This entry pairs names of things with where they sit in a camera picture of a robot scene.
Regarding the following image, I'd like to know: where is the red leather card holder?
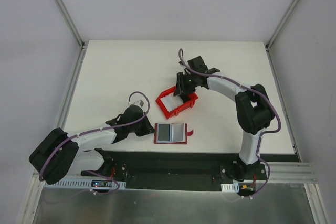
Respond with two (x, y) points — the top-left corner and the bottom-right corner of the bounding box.
(153, 123), (194, 145)

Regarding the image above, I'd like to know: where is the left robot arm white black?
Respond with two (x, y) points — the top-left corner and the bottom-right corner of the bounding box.
(28, 104), (155, 185)

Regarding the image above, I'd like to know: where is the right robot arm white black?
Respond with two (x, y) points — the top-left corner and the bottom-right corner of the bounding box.
(174, 52), (279, 182)

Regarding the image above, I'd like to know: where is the white card stack in bin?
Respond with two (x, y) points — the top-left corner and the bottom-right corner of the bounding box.
(161, 93), (183, 112)

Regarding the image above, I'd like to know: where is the red plastic bin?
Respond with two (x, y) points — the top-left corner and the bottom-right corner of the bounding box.
(155, 86), (198, 119)

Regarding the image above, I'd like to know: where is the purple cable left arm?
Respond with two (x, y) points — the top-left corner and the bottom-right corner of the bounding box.
(38, 91), (151, 196)

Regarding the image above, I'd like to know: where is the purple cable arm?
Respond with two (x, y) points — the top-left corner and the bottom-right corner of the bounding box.
(38, 91), (151, 196)
(178, 48), (283, 200)

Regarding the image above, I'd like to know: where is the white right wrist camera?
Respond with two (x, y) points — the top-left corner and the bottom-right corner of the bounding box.
(179, 61), (191, 74)

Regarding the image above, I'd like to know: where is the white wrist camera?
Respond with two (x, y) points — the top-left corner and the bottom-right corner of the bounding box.
(179, 61), (191, 74)
(128, 99), (144, 108)

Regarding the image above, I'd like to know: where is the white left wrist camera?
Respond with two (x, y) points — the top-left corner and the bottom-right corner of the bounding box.
(128, 99), (144, 108)

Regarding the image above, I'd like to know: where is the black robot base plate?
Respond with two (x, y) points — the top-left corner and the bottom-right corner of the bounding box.
(95, 151), (267, 191)

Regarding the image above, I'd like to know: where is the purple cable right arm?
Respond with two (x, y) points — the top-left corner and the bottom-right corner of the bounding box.
(178, 48), (283, 200)

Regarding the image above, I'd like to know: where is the aluminium side rail left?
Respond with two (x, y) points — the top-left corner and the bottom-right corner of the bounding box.
(55, 41), (89, 129)

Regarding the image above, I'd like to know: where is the aluminium side rail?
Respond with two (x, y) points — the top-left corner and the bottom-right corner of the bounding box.
(55, 41), (89, 129)
(265, 47), (302, 162)

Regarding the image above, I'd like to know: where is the aluminium side rail right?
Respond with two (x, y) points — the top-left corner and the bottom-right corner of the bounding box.
(265, 47), (302, 162)

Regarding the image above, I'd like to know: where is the aluminium frame post right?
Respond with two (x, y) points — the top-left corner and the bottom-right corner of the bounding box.
(265, 0), (301, 51)

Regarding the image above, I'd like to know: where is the aluminium frame post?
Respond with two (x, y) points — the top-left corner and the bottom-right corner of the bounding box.
(265, 0), (301, 51)
(54, 0), (86, 49)

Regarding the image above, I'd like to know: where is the aluminium frame post left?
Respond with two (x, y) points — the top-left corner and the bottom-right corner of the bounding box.
(54, 0), (86, 49)

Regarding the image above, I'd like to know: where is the white slotted cable duct right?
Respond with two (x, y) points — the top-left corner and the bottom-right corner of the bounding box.
(220, 183), (239, 193)

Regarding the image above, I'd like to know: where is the white slotted cable duct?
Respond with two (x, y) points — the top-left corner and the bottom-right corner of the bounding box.
(45, 178), (126, 190)
(220, 183), (239, 193)

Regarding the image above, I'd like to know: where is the white slotted cable duct left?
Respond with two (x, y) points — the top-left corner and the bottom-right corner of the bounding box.
(45, 178), (126, 190)

